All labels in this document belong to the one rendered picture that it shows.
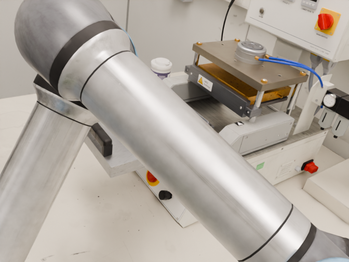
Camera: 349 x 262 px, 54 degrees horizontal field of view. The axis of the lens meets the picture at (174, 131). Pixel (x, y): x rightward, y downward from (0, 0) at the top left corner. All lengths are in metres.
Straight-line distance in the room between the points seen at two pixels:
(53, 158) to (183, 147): 0.24
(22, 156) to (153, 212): 0.49
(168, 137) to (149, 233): 0.58
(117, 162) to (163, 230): 0.25
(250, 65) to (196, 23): 0.98
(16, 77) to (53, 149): 1.86
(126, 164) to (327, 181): 0.67
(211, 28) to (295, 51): 0.79
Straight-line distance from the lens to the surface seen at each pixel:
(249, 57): 0.93
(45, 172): 0.51
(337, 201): 1.10
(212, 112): 1.03
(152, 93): 0.32
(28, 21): 0.39
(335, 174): 1.20
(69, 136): 0.50
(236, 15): 1.66
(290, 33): 1.04
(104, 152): 0.72
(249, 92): 0.89
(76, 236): 0.87
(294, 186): 1.15
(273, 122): 0.91
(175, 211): 0.91
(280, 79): 0.88
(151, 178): 0.96
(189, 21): 1.91
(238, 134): 0.82
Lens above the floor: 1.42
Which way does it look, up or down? 33 degrees down
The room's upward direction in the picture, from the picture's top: 10 degrees clockwise
